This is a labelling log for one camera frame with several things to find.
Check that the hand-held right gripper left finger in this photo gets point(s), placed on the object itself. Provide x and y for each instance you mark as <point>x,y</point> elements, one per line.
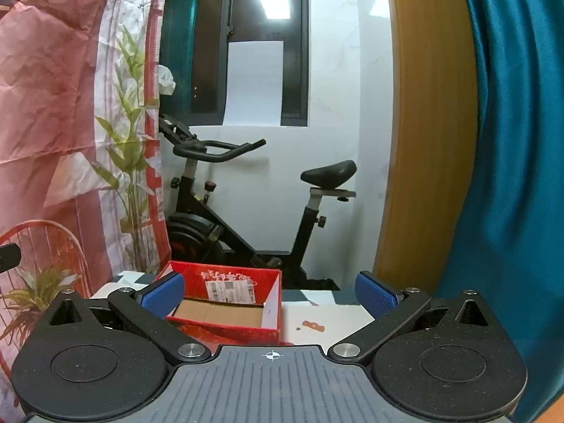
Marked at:
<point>162,294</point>

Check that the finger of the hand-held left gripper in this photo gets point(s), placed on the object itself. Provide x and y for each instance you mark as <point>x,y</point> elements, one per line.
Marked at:
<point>9,257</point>

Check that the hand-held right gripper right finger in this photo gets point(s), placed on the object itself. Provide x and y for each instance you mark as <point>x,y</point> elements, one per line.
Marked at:
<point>377,294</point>

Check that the red strawberry printed cardboard box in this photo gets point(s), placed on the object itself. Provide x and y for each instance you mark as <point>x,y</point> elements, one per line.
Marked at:
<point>238,332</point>

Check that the black exercise bike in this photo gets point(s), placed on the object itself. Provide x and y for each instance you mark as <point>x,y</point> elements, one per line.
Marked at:
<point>328,174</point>

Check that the wooden door panel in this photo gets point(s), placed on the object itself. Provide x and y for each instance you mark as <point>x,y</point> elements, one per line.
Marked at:
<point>432,141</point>

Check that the teal curtain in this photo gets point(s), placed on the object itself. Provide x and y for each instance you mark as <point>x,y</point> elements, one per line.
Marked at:
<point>520,185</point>

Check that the white plastic bag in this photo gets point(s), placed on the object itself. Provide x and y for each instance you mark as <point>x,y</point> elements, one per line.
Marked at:
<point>166,79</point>

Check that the white paper sheet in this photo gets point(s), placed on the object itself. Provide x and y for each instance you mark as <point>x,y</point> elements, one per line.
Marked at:
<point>253,83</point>

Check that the dark framed window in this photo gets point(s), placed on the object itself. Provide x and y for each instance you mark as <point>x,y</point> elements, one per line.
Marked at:
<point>295,31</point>

